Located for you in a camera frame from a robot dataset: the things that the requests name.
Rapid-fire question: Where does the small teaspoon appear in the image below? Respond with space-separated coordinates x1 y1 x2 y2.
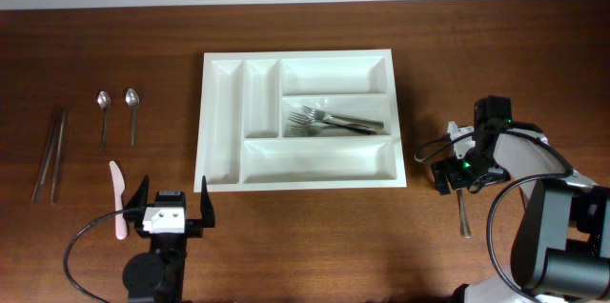
125 89 140 146
97 91 112 150

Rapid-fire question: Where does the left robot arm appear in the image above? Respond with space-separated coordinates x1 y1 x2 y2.
122 177 215 302

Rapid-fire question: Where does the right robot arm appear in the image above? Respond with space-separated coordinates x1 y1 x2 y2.
431 96 609 302

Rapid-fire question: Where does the large silver spoon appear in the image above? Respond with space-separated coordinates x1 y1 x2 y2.
457 190 472 239

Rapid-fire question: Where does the left small teaspoon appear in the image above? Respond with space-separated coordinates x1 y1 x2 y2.
97 91 112 150

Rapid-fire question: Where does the silver fork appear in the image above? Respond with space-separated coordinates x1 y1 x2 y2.
301 106 385 130
288 112 372 130
286 124 377 137

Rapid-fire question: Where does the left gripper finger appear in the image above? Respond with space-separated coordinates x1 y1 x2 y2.
123 175 150 221
200 175 215 229

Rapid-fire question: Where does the white plastic cutlery tray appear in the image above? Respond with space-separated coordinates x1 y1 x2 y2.
193 49 407 192

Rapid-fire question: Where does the white plastic butter knife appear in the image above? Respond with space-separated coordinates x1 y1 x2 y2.
109 161 129 240

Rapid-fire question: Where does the right small teaspoon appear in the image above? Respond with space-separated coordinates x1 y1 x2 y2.
125 89 140 146

